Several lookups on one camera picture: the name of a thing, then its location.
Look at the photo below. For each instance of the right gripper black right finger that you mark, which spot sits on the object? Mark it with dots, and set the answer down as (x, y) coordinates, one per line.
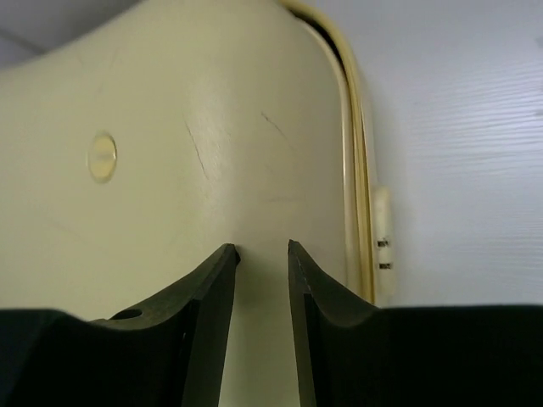
(352, 353)

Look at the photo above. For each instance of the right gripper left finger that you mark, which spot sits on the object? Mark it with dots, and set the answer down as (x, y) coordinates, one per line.
(168, 350)

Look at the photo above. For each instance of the yellow hard-shell suitcase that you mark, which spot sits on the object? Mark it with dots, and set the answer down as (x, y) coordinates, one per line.
(129, 155)

